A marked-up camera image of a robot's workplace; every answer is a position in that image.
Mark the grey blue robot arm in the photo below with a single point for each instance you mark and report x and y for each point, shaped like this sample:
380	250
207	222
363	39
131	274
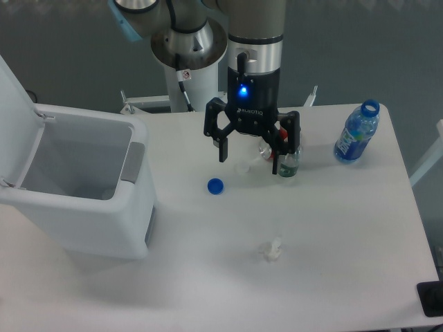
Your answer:
187	35

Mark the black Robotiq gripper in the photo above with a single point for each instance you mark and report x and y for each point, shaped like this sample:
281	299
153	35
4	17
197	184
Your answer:
252	109

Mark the blue plastic bottle cap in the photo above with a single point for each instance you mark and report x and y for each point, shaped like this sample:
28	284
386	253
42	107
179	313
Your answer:
215	186

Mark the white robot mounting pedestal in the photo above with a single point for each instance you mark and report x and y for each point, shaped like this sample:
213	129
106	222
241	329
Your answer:
197	86

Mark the white open trash bin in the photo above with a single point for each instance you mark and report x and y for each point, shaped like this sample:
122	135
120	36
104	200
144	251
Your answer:
81	176

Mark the black device at edge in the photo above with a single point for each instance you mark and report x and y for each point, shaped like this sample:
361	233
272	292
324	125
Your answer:
430	296

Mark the blue labelled plastic bottle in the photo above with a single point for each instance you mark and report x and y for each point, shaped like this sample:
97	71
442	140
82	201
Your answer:
358	130

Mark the clear green labelled bottle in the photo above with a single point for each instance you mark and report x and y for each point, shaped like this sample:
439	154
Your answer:
288	164

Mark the white frame at right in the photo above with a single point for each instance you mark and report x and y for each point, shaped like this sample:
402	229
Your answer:
432	155

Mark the white paper ball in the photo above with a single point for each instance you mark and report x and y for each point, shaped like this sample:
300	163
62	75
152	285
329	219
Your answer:
271	250

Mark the clear red labelled bottle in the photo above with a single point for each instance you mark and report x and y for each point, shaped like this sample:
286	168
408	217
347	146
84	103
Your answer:
265	149

